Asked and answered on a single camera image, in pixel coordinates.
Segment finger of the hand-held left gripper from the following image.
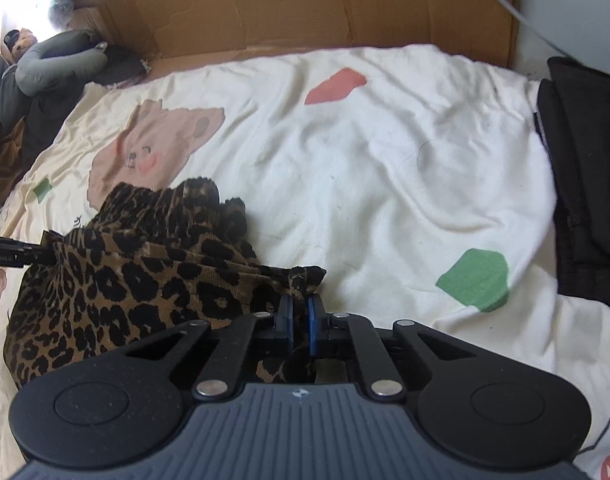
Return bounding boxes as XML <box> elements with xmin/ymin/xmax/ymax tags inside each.
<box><xmin>0</xmin><ymin>232</ymin><xmax>53</xmax><ymax>267</ymax></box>

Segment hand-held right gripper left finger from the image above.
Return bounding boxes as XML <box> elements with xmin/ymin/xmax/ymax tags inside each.
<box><xmin>122</xmin><ymin>294</ymin><xmax>297</xmax><ymax>401</ymax></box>

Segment dark crumpled cloth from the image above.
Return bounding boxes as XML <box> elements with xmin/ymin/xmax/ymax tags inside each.
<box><xmin>22</xmin><ymin>44</ymin><xmax>151</xmax><ymax>161</ymax></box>

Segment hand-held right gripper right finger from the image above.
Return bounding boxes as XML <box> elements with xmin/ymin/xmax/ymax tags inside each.
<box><xmin>306</xmin><ymin>294</ymin><xmax>480</xmax><ymax>401</ymax></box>

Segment black folded clothes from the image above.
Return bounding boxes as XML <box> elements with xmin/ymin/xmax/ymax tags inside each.
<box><xmin>532</xmin><ymin>56</ymin><xmax>610</xmax><ymax>318</ymax></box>

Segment brown cardboard sheet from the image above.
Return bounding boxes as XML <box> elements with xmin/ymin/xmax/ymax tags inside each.
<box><xmin>68</xmin><ymin>0</ymin><xmax>523</xmax><ymax>76</ymax></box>

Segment grey fluffy ball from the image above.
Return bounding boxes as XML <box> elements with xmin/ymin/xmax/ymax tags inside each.
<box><xmin>48</xmin><ymin>0</ymin><xmax>77</xmax><ymax>31</ymax></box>

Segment brown cloth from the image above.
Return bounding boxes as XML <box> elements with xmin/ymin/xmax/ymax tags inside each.
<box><xmin>0</xmin><ymin>117</ymin><xmax>28</xmax><ymax>206</ymax></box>

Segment leopard print garment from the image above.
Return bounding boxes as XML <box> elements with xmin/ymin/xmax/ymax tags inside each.
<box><xmin>2</xmin><ymin>178</ymin><xmax>328</xmax><ymax>391</ymax></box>

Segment white bear printed blanket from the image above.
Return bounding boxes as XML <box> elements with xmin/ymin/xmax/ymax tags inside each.
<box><xmin>0</xmin><ymin>42</ymin><xmax>610</xmax><ymax>480</ymax></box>

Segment white cable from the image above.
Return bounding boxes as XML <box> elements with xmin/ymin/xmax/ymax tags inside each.
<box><xmin>452</xmin><ymin>0</ymin><xmax>586</xmax><ymax>58</ymax></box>

